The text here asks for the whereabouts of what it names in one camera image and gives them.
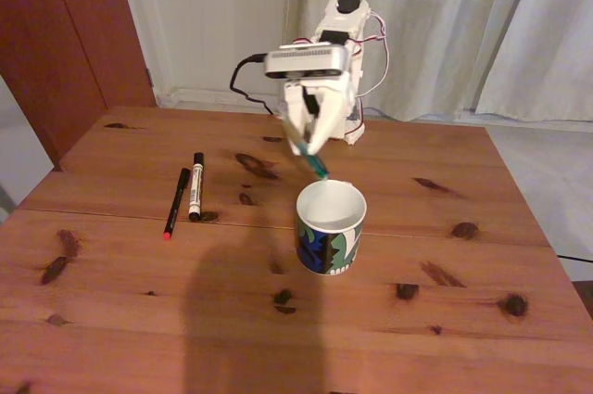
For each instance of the white mug with green-blue pattern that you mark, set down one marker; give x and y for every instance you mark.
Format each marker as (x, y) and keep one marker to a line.
(331, 245)

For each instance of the silver camera box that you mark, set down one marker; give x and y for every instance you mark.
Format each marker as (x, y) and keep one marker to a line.
(306, 62)

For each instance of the brown wooden cabinet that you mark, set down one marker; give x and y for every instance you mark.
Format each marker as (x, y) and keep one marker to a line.
(60, 41)

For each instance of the white whiteboard marker black cap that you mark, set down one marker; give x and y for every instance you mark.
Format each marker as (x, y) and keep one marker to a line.
(196, 187)

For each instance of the black pen with red end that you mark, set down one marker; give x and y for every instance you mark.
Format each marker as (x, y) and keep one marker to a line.
(177, 201)

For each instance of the green mechanical pencil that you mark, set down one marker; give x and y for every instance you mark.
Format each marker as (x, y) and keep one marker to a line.
(316, 164)

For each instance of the white curtain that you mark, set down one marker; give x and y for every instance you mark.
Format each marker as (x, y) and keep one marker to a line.
(431, 28)
(546, 51)

